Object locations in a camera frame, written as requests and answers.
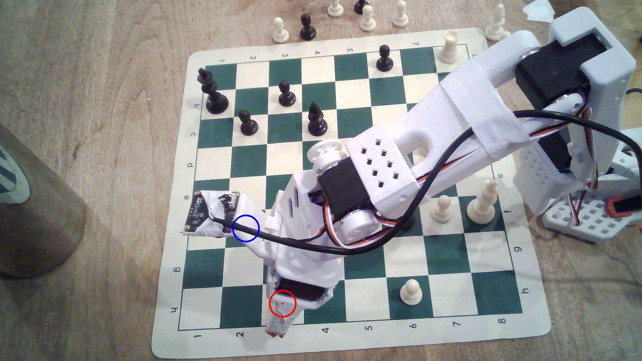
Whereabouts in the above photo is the crumpled white paper scrap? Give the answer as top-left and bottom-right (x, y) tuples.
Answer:
(522, 0), (555, 23)

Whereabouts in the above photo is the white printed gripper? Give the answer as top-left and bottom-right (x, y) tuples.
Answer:
(260, 172), (348, 338)

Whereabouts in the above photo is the taped wrist camera board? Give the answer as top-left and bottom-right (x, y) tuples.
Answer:
(182, 190), (261, 237)

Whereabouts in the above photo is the black chess king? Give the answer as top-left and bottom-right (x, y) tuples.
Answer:
(198, 68), (230, 115)

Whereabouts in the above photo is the black chess bishop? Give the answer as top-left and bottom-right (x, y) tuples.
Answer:
(306, 102), (328, 137)

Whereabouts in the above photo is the thick black camera cable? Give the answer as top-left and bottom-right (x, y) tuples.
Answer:
(211, 109), (642, 255)

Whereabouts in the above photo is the white perforated base plate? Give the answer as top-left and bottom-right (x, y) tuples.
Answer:
(542, 198), (642, 245)

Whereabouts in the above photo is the brown cup with green logo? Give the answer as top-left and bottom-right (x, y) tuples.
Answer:
(0, 123), (89, 279)

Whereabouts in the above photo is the white chess bishop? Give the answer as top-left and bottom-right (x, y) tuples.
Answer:
(466, 179), (501, 225)

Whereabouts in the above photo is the green white chess mat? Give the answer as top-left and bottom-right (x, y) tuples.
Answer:
(150, 27), (552, 359)

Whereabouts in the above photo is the white chess knight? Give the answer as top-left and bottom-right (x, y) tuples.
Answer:
(484, 4), (507, 42)

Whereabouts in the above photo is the orange black clamp part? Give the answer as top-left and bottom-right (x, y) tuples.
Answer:
(604, 197), (642, 217)

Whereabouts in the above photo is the red white servo wire bundle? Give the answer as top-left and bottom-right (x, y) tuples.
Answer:
(564, 85), (603, 227)
(322, 128), (507, 250)

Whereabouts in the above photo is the white chess rook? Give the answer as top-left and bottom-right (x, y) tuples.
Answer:
(438, 31), (460, 64)

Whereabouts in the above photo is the white tape strip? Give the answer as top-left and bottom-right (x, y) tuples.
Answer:
(440, 62), (531, 162)

